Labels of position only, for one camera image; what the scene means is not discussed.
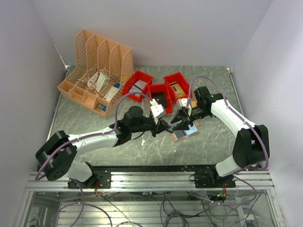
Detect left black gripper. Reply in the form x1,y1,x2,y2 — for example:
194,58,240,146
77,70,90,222
131,117,171,138

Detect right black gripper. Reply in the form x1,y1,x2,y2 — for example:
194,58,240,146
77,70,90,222
170,105,210,130

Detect black VIP card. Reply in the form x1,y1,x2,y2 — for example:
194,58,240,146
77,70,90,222
174,130,186,140

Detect tan leather card holder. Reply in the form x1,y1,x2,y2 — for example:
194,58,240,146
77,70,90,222
171,123,200,142

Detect gold striped card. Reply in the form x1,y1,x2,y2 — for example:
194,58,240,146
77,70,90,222
170,82,186,99

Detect red bin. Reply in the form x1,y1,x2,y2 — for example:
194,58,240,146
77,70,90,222
123,70,153,95
163,72,190,103
148,84,173,114

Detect orange patterned card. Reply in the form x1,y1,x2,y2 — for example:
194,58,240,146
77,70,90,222
191,100,197,108

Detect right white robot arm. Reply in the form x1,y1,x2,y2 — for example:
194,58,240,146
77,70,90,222
170,86,270,187

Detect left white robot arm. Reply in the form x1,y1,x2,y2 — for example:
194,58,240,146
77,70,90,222
35,106,170,188

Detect red white box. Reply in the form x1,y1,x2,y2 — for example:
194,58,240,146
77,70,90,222
103,86,119,102

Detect blue capped bottle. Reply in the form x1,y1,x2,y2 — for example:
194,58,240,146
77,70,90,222
97,104,107,112

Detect green white box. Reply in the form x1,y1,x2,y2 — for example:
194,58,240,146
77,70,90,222
95,72,109,93

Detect peach mesh file organizer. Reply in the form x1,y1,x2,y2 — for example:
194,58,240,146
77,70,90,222
58,30,134,118

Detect white labelled packet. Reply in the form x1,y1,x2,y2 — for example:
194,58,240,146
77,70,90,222
87,72,98,87

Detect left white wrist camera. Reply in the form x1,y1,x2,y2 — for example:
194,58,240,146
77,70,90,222
150,99,166,119

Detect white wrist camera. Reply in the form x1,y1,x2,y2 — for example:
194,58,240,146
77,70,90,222
150,99,166,119
176,98,192,115

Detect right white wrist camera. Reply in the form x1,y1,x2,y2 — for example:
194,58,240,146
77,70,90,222
176,98,192,115

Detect aluminium rail frame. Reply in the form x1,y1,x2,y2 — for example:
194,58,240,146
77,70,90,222
17,170,285,227

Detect tangled floor cables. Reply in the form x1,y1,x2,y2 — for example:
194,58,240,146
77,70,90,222
54,188,268,227

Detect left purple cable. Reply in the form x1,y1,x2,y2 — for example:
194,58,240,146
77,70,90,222
35,91,154,227

